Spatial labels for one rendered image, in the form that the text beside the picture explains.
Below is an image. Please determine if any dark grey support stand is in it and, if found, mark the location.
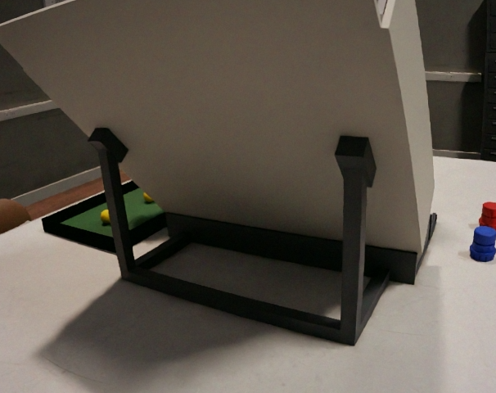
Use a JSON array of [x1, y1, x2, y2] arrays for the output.
[[88, 128, 390, 346]]

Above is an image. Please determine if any large white panel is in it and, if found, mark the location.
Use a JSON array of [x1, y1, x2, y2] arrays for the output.
[[0, 0, 437, 285]]

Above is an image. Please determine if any blue plug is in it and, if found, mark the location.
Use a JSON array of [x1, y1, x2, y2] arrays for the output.
[[469, 226, 496, 262]]

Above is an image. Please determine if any red plug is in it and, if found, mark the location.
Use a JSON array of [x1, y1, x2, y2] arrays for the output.
[[479, 202, 496, 230]]

